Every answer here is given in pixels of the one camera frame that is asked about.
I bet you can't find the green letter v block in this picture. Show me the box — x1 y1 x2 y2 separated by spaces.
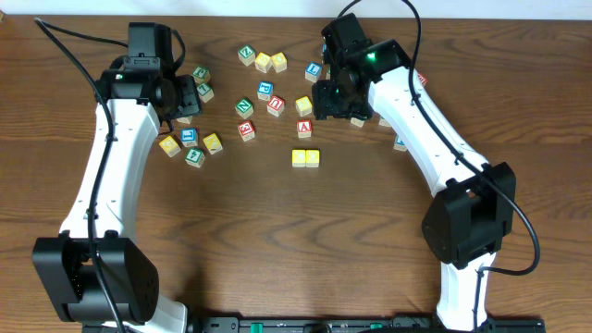
176 116 192 124
350 117 365 128

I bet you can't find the green number 7 block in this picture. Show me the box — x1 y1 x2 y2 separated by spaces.
197 82 214 103

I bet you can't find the yellow letter C block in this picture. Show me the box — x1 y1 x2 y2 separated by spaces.
291 149 306 167

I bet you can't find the yellow block top right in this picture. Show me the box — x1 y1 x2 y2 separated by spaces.
271 52 288 73

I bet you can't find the blue letter L block left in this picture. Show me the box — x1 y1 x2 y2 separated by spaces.
180 128 198 147

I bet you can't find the blue letter l block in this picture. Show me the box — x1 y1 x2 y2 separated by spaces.
304 62 323 82
180 128 198 147

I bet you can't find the green letter N block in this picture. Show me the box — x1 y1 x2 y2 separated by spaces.
235 98 254 119

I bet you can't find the green letter Z block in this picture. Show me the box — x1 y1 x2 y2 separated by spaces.
238 44 256 67

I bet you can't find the yellow block lower left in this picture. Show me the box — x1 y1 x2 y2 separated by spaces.
203 133 223 154

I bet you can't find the blue number 2 block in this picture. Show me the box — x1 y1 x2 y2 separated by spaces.
393 135 407 152

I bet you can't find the blue letter P block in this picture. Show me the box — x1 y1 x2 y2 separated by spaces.
257 81 274 101

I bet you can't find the yellow block centre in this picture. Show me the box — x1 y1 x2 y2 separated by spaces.
295 96 313 117

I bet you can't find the red number 3 block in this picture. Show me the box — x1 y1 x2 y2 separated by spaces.
238 120 255 142

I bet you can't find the yellow block top left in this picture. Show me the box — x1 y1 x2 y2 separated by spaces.
254 52 272 73

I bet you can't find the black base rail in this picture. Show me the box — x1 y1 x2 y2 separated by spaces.
184 312 547 333

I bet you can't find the yellow block far left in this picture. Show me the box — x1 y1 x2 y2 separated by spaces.
159 136 181 157

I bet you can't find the green number 4 block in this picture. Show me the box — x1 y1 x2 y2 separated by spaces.
185 148 205 168

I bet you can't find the green letter V block left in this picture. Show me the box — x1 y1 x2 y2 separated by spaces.
176 116 192 124

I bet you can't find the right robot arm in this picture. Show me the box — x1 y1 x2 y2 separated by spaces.
312 14 516 332

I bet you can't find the yellow letter O block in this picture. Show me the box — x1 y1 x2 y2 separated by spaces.
305 150 320 167

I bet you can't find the red letter M block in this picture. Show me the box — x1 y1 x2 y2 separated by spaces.
417 72 427 87

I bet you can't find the red letter A block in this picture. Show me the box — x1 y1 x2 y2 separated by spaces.
297 119 313 139

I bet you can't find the red letter U block centre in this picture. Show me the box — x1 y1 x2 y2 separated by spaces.
266 95 285 117

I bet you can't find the green letter R block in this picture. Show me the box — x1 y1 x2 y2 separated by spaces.
378 117 390 127

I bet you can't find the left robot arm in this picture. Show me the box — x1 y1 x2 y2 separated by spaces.
32 22 202 332

